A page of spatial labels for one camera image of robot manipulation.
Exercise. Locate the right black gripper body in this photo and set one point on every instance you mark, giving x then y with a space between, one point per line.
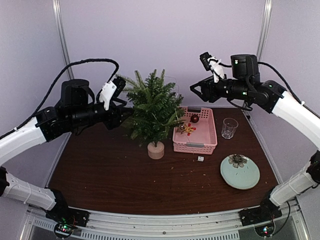
213 95

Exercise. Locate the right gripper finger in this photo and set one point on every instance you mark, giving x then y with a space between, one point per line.
202 96
199 87

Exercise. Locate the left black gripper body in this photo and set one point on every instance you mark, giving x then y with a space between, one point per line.
111 122

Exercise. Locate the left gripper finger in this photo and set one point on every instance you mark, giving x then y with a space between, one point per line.
126 110
117 102

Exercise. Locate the thin wire string lights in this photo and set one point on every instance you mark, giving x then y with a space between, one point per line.
162 104

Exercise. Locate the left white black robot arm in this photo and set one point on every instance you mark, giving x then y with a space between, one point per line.
78 109

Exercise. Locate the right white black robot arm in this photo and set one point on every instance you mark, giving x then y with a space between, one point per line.
275 99

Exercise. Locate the small green christmas tree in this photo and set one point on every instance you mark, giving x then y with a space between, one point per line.
141 128

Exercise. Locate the round wooden tree base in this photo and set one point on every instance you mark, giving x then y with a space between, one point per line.
156 152

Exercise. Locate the dark red bauble ornament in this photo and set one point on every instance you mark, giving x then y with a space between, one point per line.
194 118

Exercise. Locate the clear drinking glass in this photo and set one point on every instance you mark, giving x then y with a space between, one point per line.
229 128

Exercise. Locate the gold star red ornament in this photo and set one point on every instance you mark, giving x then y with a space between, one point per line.
185 129

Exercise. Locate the pink plastic basket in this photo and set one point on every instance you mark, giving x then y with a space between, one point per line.
203 140

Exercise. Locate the pale green flower plate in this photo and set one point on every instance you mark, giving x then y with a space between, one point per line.
239 172

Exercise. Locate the left green circuit board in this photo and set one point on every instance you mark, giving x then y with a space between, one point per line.
63 230

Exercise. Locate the green circuit board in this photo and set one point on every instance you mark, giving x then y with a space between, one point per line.
265 230
63 230

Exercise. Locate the right green circuit board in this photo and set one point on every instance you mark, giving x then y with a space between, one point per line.
265 230

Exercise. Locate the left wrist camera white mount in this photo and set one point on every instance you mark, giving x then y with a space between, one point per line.
110 90

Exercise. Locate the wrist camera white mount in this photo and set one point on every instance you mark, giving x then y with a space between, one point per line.
211 63
110 90

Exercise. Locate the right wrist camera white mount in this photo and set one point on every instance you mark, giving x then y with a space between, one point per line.
211 63

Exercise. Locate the right aluminium frame post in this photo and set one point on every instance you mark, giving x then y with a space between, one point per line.
264 29

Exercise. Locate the aluminium frame post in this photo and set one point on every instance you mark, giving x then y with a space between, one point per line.
60 29
264 29

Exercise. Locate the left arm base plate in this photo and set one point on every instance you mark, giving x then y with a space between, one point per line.
64 214

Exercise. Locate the left aluminium frame post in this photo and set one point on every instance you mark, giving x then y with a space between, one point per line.
60 29

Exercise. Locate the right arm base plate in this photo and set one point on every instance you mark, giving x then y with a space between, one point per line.
259 214

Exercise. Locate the front aluminium rail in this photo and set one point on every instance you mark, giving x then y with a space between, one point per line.
221 225

